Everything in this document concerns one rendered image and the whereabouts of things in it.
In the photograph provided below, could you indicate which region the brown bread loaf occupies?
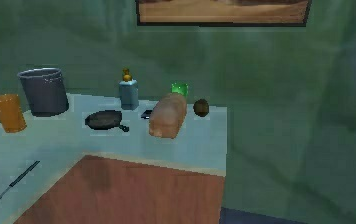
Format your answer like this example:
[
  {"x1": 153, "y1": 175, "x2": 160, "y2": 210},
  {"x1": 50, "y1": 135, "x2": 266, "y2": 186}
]
[{"x1": 148, "y1": 92, "x2": 188, "y2": 140}]

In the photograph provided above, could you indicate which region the green cup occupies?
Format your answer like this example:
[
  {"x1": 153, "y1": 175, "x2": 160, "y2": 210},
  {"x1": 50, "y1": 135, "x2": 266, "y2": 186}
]
[{"x1": 171, "y1": 82, "x2": 189, "y2": 99}]

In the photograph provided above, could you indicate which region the brown round potato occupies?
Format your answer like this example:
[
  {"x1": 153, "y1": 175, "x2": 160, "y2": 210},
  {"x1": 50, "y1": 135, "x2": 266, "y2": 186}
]
[{"x1": 193, "y1": 98, "x2": 210, "y2": 118}]

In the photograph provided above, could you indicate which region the blue soap bottle gold pump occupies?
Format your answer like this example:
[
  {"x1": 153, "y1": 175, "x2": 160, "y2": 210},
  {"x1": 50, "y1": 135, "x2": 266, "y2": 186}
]
[{"x1": 118, "y1": 68, "x2": 140, "y2": 111}]

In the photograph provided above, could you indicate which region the black frying pan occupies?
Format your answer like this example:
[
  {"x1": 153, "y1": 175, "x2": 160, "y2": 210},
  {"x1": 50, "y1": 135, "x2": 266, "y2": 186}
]
[{"x1": 84, "y1": 109, "x2": 130, "y2": 133}]

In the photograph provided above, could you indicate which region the brown counter cabinet pale top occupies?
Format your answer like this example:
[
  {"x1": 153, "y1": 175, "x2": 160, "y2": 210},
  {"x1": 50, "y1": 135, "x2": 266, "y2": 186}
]
[{"x1": 0, "y1": 92, "x2": 228, "y2": 224}]

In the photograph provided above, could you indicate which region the dark grey round pot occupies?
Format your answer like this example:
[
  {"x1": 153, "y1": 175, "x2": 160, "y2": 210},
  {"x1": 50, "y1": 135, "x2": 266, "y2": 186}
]
[{"x1": 17, "y1": 67, "x2": 70, "y2": 118}]

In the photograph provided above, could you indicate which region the orange cup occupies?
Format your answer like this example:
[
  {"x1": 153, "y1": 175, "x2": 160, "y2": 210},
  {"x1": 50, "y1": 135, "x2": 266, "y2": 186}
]
[{"x1": 0, "y1": 93, "x2": 28, "y2": 134}]

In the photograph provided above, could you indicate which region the long black thin knife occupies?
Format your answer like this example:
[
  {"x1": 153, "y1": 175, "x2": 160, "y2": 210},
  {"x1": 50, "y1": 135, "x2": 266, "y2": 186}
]
[{"x1": 0, "y1": 160, "x2": 41, "y2": 214}]

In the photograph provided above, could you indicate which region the framed brown wall picture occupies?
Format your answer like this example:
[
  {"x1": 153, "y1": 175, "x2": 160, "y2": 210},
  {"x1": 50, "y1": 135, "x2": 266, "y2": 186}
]
[{"x1": 135, "y1": 0, "x2": 312, "y2": 28}]

